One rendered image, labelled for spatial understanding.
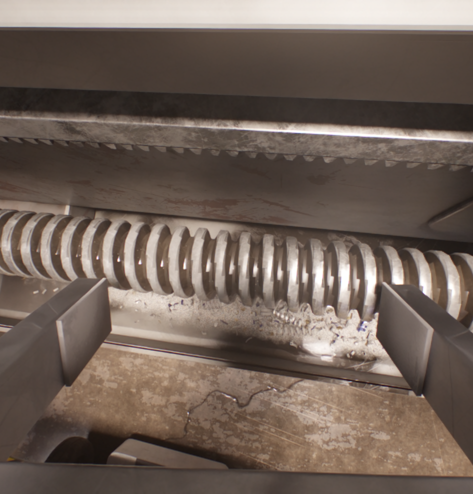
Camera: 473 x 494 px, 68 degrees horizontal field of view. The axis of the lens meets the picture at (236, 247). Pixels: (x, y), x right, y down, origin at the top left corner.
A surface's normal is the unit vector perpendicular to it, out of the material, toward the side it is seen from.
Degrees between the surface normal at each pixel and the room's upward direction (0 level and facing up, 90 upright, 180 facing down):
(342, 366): 0
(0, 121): 90
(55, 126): 90
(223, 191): 90
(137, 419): 0
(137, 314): 0
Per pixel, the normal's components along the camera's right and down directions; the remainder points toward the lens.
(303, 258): -0.07, -0.57
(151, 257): -0.15, 0.01
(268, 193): -0.12, 0.99
